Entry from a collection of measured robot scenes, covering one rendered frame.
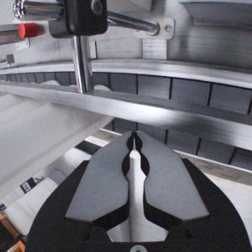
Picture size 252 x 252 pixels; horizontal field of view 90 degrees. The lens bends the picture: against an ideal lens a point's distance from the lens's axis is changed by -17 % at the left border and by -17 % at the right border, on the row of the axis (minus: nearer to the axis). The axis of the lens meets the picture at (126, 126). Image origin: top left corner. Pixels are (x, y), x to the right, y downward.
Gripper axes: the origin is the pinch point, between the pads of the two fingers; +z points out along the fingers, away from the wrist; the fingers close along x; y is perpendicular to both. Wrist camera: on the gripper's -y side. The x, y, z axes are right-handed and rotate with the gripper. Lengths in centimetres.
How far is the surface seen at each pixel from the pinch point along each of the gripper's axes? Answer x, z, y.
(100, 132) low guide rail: -4.4, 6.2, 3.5
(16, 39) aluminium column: -28.5, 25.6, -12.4
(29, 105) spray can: -11.5, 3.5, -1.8
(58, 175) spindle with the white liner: -21.4, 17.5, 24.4
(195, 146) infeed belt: 6.8, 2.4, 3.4
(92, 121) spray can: -4.1, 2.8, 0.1
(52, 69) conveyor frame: -13.5, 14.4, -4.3
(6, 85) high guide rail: -17.2, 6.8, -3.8
